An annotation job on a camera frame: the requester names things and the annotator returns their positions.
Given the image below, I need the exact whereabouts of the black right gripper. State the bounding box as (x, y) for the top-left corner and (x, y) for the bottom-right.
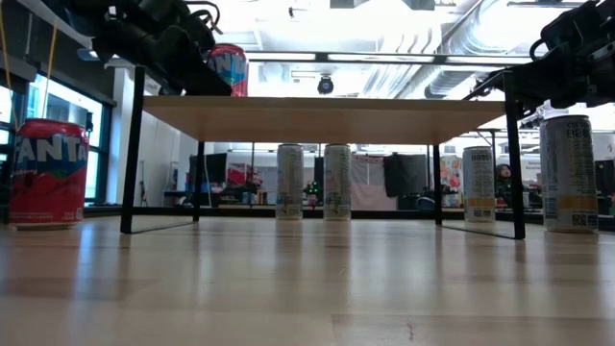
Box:
(522, 45), (615, 116)

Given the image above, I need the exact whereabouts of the black monitor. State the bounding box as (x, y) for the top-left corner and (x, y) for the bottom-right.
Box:
(188, 152), (229, 185)

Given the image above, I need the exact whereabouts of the pink and white cloth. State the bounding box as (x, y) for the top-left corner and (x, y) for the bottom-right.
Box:
(349, 153), (400, 211)

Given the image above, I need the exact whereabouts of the black aluminium table frame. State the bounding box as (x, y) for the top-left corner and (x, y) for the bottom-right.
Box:
(84, 204), (615, 221)

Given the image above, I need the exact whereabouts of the red Fanta soda can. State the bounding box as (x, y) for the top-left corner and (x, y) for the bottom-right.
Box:
(8, 118), (91, 228)
(207, 42), (250, 98)

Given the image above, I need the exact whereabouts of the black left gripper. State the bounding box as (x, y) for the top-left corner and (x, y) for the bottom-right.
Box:
(93, 23), (234, 96)

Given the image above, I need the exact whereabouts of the white Celsius drink can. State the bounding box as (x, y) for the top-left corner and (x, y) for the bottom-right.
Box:
(275, 143), (306, 221)
(322, 143), (353, 222)
(461, 145), (497, 224)
(538, 113), (601, 235)

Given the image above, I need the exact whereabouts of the wooden shelf with black legs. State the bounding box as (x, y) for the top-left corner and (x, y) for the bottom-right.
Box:
(119, 65), (528, 240)

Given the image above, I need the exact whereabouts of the yellow extension cable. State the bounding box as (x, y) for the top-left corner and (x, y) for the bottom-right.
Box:
(0, 0), (60, 131)

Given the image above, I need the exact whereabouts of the person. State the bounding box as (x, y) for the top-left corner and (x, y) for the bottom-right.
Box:
(494, 162), (513, 208)

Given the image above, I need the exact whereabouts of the dark framed window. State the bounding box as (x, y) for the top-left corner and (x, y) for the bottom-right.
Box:
(0, 71), (116, 206)

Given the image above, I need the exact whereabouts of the black hanging cloth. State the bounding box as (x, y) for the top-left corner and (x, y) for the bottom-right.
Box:
(382, 152), (429, 198)

